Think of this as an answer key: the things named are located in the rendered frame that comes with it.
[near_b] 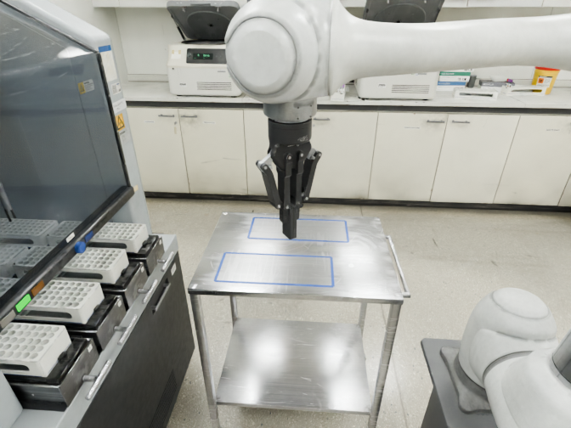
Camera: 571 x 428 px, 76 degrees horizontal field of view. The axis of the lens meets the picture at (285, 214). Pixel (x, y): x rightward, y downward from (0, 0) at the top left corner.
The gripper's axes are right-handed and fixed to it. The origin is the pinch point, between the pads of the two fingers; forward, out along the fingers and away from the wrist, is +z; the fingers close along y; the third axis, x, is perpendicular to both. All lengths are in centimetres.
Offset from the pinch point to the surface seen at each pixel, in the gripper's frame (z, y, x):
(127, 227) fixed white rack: 28, -23, 65
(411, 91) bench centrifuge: 18, 191, 133
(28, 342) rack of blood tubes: 29, -52, 27
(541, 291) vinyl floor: 115, 189, 10
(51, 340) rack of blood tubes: 28, -47, 24
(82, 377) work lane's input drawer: 39, -44, 21
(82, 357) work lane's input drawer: 35, -43, 22
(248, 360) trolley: 87, 6, 39
